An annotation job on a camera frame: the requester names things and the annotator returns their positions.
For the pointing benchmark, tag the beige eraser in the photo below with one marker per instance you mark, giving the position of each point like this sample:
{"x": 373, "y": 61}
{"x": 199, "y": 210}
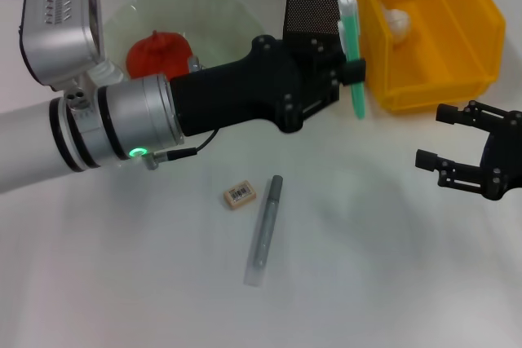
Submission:
{"x": 240, "y": 195}

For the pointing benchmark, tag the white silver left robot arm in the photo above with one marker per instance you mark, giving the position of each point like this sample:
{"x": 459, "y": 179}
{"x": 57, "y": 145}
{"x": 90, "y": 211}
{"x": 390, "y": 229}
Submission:
{"x": 61, "y": 136}

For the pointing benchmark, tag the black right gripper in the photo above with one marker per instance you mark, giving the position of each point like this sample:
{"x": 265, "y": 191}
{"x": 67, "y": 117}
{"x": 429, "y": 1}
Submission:
{"x": 505, "y": 152}

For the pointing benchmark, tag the white paper ball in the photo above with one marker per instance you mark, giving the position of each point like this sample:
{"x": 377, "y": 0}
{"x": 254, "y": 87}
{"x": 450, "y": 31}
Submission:
{"x": 397, "y": 24}

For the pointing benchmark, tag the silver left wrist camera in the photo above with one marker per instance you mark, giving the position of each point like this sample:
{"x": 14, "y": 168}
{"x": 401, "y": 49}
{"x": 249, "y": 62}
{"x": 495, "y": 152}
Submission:
{"x": 61, "y": 26}

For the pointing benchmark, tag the yellow plastic bin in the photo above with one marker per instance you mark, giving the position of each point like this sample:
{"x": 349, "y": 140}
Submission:
{"x": 448, "y": 58}

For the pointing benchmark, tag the black mesh pen holder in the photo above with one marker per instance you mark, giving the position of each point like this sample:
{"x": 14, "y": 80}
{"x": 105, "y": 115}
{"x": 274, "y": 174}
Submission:
{"x": 312, "y": 11}

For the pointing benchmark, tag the green glass fruit plate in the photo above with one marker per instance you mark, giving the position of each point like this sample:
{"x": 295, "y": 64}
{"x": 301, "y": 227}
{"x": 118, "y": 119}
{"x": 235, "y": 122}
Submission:
{"x": 220, "y": 26}

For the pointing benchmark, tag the silver left wrist knob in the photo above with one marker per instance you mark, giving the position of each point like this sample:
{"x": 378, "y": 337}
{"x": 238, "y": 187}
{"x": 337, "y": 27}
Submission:
{"x": 195, "y": 63}

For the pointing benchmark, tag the gray pen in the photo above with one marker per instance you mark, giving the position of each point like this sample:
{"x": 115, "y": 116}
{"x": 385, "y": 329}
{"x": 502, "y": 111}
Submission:
{"x": 267, "y": 230}

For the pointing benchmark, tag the green utility knife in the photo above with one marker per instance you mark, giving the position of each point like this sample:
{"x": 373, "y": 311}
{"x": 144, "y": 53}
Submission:
{"x": 352, "y": 38}

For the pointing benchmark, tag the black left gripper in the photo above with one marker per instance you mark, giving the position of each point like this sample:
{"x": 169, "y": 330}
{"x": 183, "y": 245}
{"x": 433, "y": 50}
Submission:
{"x": 236, "y": 91}

